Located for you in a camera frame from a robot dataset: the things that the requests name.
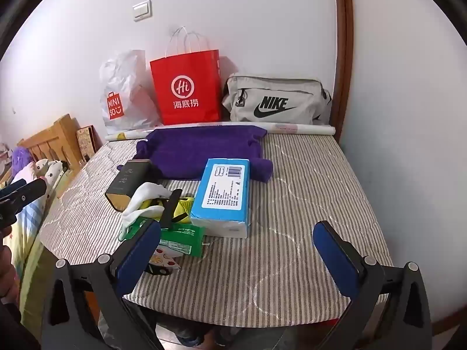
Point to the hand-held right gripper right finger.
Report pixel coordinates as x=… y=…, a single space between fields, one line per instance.
x=335 y=259

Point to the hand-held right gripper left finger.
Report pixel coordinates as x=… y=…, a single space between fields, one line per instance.
x=137 y=259

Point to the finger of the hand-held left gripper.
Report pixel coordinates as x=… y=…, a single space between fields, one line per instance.
x=5 y=216
x=29 y=191

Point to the fruit print pouch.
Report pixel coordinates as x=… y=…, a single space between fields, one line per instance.
x=162 y=260

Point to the pale green sock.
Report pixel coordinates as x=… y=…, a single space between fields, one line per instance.
x=126 y=231

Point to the leaf print green tissue pack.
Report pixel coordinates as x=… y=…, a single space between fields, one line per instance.
x=140 y=223

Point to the white sock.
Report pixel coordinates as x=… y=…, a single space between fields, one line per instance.
x=140 y=212
x=149 y=191

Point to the green wet wipes packet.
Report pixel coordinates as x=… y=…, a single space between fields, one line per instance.
x=182 y=238

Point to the person's left forearm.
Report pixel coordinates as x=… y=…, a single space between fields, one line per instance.
x=5 y=273

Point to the white spotted pillow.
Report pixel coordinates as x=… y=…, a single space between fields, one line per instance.
x=51 y=175

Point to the colourful printed blanket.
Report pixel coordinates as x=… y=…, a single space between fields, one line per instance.
x=29 y=233

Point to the purple plush toy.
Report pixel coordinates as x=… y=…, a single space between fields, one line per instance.
x=21 y=158

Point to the wooden headboard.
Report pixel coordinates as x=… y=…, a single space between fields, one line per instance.
x=54 y=138

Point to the grey striped quilt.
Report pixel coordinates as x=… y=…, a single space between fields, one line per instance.
x=292 y=207

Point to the brown printed box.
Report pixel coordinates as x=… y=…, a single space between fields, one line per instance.
x=85 y=142

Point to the dark green tin box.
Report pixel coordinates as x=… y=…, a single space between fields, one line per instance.
x=131 y=178

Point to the person's blue jeans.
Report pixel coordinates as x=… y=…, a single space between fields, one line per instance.
x=189 y=335

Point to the blue tissue pack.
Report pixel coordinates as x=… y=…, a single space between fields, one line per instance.
x=222 y=189

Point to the purple towel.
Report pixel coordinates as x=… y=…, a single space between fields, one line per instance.
x=197 y=149

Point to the white rolled paper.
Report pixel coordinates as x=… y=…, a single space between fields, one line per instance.
x=310 y=129

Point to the white plastic shopping bag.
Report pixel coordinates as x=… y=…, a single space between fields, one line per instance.
x=124 y=80

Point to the grey waist bag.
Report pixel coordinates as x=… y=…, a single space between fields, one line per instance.
x=277 y=91

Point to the red paper bag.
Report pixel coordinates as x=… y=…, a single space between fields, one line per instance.
x=186 y=76

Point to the white light switch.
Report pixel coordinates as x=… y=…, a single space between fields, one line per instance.
x=142 y=10

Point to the brown wooden door frame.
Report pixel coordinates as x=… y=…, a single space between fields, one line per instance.
x=344 y=43

